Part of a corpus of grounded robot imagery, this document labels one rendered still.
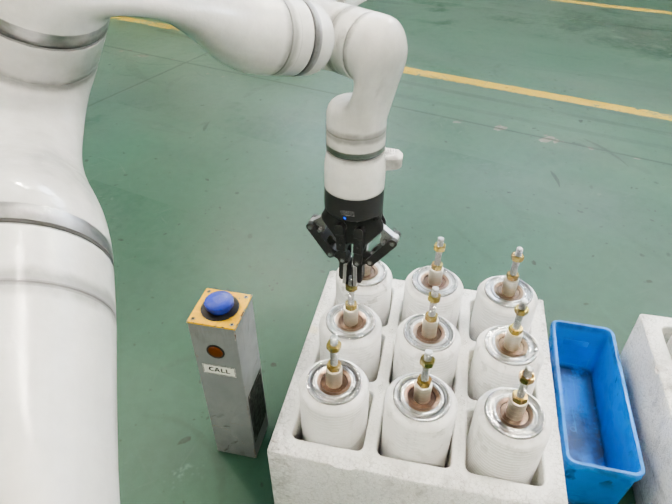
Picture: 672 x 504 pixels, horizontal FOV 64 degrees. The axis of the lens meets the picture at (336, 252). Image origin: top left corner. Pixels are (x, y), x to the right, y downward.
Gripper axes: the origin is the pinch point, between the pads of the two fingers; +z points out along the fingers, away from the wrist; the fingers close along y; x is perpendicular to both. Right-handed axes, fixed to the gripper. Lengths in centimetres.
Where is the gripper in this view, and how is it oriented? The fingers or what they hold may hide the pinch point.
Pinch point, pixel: (351, 271)
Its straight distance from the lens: 76.1
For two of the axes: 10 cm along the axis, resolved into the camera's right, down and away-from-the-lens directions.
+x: 3.2, -5.8, 7.5
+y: 9.5, 2.0, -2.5
